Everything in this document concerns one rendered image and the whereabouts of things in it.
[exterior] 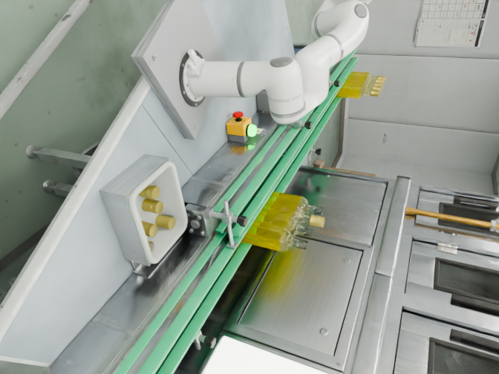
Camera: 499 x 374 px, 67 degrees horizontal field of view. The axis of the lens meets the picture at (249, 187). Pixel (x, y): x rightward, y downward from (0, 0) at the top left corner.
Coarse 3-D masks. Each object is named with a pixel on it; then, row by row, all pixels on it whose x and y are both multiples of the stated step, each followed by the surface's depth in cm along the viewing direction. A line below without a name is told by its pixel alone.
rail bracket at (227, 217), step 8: (224, 200) 99; (208, 208) 105; (224, 208) 100; (208, 216) 104; (216, 216) 103; (224, 216) 101; (232, 216) 102; (240, 224) 100; (232, 240) 107; (232, 248) 107
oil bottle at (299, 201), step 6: (276, 192) 131; (270, 198) 129; (276, 198) 129; (282, 198) 128; (288, 198) 128; (294, 198) 128; (300, 198) 127; (294, 204) 125; (300, 204) 125; (306, 204) 126; (306, 210) 126
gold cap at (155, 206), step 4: (144, 200) 97; (148, 200) 97; (152, 200) 97; (156, 200) 97; (144, 204) 97; (148, 204) 97; (152, 204) 96; (156, 204) 96; (160, 204) 97; (144, 208) 97; (148, 208) 97; (152, 208) 96; (156, 208) 96; (160, 208) 98; (152, 212) 97; (156, 212) 96; (160, 212) 98
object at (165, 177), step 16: (160, 176) 98; (176, 176) 97; (160, 192) 102; (176, 192) 100; (176, 208) 103; (176, 224) 106; (144, 240) 89; (160, 240) 101; (176, 240) 102; (160, 256) 97
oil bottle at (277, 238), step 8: (256, 224) 118; (264, 224) 118; (248, 232) 116; (256, 232) 115; (264, 232) 115; (272, 232) 114; (280, 232) 114; (288, 232) 114; (248, 240) 118; (256, 240) 116; (264, 240) 115; (272, 240) 113; (280, 240) 112; (288, 240) 112; (272, 248) 115; (280, 248) 114; (288, 248) 114
